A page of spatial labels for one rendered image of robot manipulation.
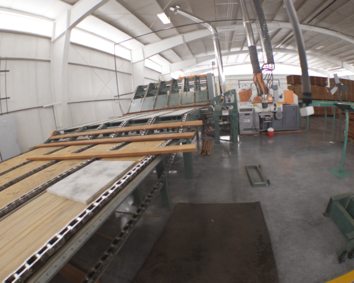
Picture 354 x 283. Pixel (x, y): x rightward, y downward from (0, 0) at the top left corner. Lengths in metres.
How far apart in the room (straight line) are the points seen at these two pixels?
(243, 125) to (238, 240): 4.46
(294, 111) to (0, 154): 10.25
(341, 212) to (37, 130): 8.23
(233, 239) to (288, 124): 5.36
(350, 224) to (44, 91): 8.79
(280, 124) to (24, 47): 10.46
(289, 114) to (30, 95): 9.95
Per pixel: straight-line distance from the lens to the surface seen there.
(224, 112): 4.52
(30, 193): 1.31
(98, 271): 0.94
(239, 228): 1.76
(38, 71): 7.93
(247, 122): 5.60
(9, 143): 6.24
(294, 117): 6.54
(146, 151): 1.41
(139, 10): 9.58
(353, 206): 2.14
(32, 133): 7.23
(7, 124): 6.27
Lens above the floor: 1.26
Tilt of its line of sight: 14 degrees down
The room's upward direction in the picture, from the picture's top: 7 degrees counter-clockwise
